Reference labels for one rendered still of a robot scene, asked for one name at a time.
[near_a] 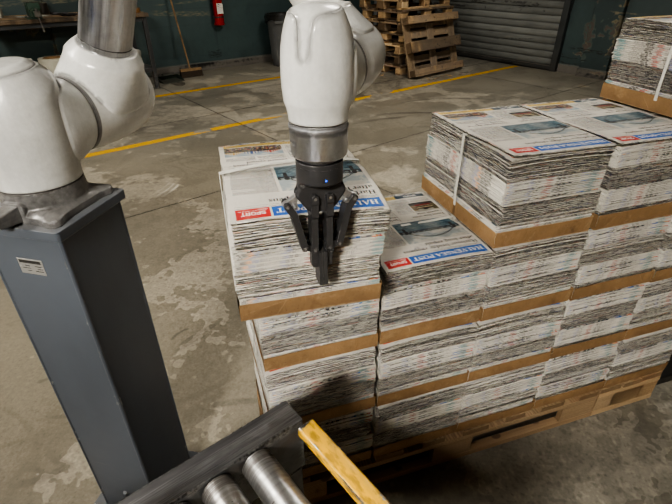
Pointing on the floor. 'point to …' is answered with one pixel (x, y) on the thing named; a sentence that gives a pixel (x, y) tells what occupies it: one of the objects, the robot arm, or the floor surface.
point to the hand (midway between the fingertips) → (321, 264)
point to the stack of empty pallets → (387, 15)
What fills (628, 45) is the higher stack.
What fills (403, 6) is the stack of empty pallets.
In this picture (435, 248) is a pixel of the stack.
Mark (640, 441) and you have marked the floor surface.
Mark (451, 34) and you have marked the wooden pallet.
